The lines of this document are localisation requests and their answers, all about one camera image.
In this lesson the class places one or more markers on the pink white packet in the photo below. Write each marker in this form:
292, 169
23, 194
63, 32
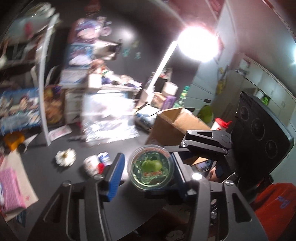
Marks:
59, 132

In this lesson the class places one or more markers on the white wire shelf rack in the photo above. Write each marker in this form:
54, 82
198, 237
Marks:
39, 68

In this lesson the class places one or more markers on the blue snack bar wrapper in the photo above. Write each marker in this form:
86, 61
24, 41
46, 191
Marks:
104, 158

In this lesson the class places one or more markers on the black camera box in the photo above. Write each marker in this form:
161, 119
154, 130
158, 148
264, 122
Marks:
260, 140

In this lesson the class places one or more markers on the white drawer unit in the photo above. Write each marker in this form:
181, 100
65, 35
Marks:
73, 105

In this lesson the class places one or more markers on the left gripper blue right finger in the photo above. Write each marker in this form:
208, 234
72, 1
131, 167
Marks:
183, 183

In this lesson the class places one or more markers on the white red plush toy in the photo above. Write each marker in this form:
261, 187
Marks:
93, 166

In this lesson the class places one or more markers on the brown illustrated card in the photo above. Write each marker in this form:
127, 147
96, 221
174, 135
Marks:
54, 104

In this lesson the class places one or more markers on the bright desk lamp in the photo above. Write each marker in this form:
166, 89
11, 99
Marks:
196, 43

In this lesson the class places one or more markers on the orange toy car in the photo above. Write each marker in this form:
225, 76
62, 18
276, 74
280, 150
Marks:
12, 140

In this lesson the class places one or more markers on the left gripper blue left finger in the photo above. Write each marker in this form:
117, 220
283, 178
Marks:
112, 178

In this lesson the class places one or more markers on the shiny plastic bag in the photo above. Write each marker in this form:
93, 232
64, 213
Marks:
107, 117

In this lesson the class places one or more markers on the orange red sleeve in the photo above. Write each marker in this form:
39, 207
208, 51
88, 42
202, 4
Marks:
275, 209

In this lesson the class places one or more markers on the purple small box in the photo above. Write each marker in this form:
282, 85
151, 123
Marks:
168, 102

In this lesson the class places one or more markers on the brown cardboard box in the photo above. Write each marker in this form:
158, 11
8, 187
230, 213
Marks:
171, 125

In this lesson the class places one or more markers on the red capped white bottle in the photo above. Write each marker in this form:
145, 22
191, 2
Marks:
220, 124

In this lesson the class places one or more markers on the pink patterned box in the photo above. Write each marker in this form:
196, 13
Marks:
13, 198

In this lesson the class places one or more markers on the anime picture box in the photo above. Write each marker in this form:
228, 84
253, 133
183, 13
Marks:
20, 109

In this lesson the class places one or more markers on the white artificial flower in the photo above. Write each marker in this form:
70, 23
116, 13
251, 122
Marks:
65, 158

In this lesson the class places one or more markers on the black pen tool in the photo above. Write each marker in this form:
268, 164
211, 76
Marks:
76, 138

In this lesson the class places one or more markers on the green plush toy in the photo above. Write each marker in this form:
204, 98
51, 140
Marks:
205, 114

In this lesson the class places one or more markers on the round green slime container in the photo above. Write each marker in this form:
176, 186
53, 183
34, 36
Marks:
150, 168

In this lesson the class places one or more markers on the green drink bottle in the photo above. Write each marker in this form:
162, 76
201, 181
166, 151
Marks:
182, 97

